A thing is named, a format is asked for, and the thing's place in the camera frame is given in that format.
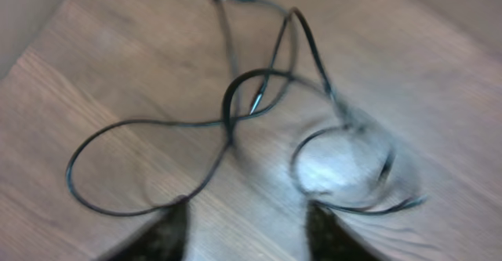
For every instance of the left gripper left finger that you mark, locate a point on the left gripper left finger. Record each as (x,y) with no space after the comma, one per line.
(164,238)

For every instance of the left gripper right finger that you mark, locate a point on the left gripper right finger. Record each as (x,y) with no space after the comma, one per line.
(329,240)

